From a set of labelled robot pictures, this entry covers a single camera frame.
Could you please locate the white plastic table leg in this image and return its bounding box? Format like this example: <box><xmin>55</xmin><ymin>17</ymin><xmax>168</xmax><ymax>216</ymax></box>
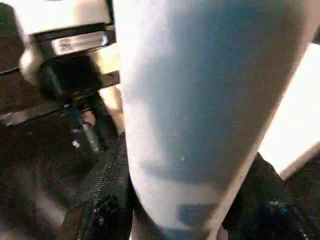
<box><xmin>112</xmin><ymin>0</ymin><xmax>314</xmax><ymax>240</ymax></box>

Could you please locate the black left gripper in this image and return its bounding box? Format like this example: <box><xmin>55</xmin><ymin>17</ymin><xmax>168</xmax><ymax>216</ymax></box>
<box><xmin>39</xmin><ymin>50</ymin><xmax>121</xmax><ymax>154</ymax></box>

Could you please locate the black work mat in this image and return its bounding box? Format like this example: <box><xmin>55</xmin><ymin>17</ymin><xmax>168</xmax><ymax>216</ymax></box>
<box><xmin>0</xmin><ymin>2</ymin><xmax>320</xmax><ymax>240</ymax></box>

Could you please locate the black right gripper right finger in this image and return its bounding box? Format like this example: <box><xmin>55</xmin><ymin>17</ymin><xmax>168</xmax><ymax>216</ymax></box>
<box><xmin>220</xmin><ymin>152</ymin><xmax>320</xmax><ymax>240</ymax></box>

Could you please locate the white plastic table top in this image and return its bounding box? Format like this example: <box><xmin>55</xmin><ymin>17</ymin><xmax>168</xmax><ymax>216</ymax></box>
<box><xmin>256</xmin><ymin>42</ymin><xmax>320</xmax><ymax>182</ymax></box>

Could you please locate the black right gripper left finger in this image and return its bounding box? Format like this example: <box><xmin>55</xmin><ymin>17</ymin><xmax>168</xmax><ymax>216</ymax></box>
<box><xmin>57</xmin><ymin>135</ymin><xmax>137</xmax><ymax>240</ymax></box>

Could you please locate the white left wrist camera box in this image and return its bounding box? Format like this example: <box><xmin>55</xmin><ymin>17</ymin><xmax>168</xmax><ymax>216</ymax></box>
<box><xmin>12</xmin><ymin>0</ymin><xmax>117</xmax><ymax>57</ymax></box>

